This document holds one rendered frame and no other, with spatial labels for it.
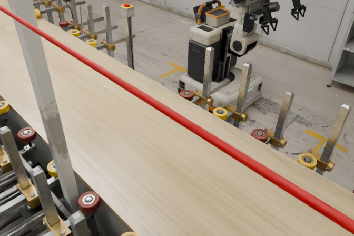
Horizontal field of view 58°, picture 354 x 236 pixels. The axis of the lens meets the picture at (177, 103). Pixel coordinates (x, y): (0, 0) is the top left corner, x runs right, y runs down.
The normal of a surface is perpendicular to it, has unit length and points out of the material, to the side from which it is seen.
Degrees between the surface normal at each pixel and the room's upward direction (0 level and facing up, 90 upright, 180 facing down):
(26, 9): 90
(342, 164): 0
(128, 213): 0
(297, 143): 0
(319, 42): 90
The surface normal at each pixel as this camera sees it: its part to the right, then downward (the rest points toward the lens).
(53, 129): 0.71, 0.42
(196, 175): 0.02, -0.82
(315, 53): -0.70, 0.40
